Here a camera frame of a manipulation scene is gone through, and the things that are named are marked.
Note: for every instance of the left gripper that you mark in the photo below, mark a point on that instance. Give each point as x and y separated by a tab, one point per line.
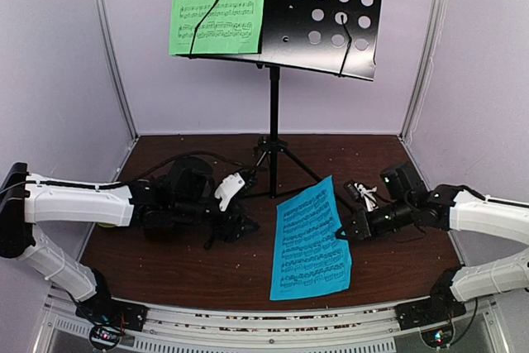
230	232

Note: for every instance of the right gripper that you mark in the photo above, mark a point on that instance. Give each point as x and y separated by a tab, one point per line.
360	220

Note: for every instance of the blue sheet music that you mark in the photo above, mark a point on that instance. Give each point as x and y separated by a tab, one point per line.
308	260

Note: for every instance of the green sheet music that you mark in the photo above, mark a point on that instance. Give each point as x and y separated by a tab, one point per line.
215	27

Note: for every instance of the black music stand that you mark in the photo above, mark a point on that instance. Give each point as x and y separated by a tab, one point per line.
336	37

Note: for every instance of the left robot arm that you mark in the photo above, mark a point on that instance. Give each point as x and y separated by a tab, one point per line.
186	195

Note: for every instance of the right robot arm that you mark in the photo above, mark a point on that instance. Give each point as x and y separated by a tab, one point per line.
448	208

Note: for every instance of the green saucer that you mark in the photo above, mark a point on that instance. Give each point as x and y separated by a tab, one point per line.
104	225

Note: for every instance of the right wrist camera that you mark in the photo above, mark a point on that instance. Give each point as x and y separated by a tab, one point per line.
361	193

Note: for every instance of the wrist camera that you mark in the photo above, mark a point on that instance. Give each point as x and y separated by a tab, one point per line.
361	193
231	185

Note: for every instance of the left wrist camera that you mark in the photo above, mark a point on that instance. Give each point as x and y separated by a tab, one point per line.
231	185

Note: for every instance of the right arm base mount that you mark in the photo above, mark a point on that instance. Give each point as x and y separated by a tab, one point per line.
432	318

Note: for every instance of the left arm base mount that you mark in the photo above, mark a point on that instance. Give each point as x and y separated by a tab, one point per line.
112	325

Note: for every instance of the front aluminium rail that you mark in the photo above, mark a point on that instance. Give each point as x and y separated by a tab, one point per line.
371	328

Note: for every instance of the right aluminium frame post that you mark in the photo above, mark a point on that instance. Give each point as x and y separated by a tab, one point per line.
425	69

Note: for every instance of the aluminium frame post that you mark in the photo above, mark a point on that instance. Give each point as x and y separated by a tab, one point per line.
425	69
113	68

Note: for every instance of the left aluminium frame post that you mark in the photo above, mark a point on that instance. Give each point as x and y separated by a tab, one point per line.
113	68

